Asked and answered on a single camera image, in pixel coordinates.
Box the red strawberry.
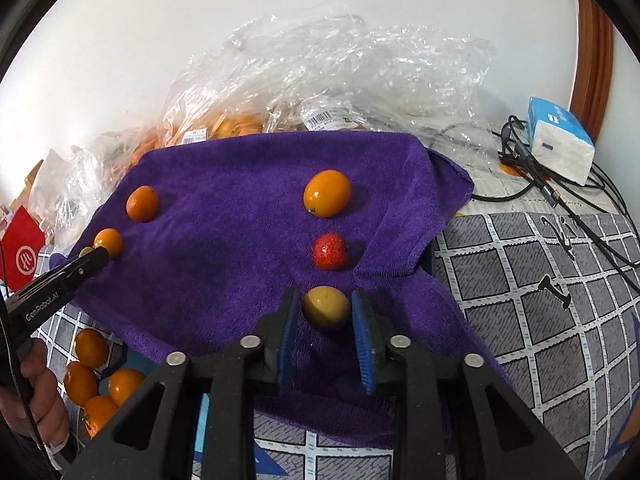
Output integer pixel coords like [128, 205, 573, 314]
[313, 233, 348, 271]

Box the red paper bag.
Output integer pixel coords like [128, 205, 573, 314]
[0, 208, 46, 291]

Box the person's left hand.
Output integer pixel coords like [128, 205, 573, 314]
[20, 340, 70, 445]

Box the small round orange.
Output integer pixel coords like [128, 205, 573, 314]
[94, 228, 124, 259]
[126, 185, 160, 222]

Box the cluster of oranges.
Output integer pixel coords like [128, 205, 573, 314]
[62, 328, 147, 438]

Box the purple towel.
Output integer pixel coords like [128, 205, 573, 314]
[50, 130, 511, 451]

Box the translucent white plastic bag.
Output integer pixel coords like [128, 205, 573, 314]
[27, 150, 131, 251]

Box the grey checked blanket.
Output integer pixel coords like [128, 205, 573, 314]
[30, 210, 640, 480]

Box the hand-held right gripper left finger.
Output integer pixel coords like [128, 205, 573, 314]
[60, 287, 301, 480]

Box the large oval orange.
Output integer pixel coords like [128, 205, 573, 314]
[303, 170, 352, 218]

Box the crumpled clear plastic bag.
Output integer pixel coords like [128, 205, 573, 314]
[227, 2, 496, 136]

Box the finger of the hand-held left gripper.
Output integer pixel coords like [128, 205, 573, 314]
[52, 247, 111, 291]

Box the blue white tissue pack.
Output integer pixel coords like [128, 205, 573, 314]
[526, 96, 596, 186]

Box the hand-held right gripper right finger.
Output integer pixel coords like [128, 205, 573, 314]
[350, 287, 586, 480]

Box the brown wooden door frame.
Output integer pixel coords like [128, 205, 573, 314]
[570, 0, 615, 141]

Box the black cable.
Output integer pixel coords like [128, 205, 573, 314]
[472, 116, 640, 291]

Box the clear bag with oranges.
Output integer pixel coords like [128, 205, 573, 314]
[97, 50, 273, 161]

